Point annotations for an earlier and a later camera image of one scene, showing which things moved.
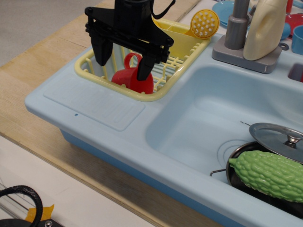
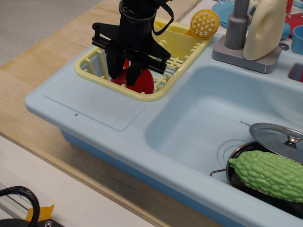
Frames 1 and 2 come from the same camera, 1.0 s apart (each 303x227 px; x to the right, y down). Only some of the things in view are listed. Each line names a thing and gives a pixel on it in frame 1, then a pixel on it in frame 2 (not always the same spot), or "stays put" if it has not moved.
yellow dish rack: x=184 y=49 stays put
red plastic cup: x=128 y=75 stays put
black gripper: x=131 y=27 → x=132 y=40
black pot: x=234 y=179 stays put
